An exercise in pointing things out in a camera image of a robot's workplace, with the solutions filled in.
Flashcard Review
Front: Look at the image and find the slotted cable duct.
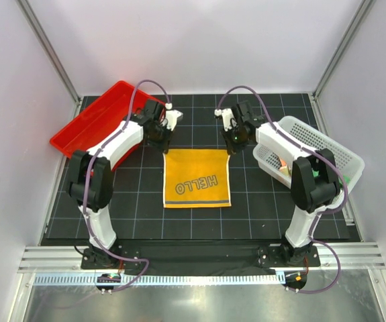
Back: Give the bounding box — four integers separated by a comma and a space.
33, 272, 285, 287

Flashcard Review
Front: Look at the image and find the orange beige towel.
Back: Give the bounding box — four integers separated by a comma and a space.
279, 158, 291, 177

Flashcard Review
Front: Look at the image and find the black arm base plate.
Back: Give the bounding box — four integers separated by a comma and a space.
79, 239, 320, 276

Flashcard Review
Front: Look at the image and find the white perforated plastic basket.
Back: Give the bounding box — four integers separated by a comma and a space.
252, 116, 365, 192

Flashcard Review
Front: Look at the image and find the red plastic tray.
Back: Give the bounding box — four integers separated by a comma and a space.
50, 81, 156, 158

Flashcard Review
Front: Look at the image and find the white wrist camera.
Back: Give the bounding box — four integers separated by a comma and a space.
162, 103, 183, 131
214, 108, 237, 131

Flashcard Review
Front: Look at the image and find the yellow blue hello towel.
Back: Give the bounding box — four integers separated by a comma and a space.
163, 149, 232, 209

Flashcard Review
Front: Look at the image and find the green towel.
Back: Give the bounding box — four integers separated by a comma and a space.
338, 175, 350, 188

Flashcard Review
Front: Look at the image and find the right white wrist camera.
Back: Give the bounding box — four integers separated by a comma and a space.
214, 108, 237, 131

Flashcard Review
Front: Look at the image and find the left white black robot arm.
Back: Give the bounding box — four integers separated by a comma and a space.
68, 99, 183, 268

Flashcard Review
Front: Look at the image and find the aluminium frame rail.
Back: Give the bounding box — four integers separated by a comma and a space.
18, 242, 385, 273

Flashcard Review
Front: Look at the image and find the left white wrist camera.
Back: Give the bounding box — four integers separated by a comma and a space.
162, 103, 183, 131

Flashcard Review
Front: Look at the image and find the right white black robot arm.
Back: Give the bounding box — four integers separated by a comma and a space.
214, 101, 342, 266

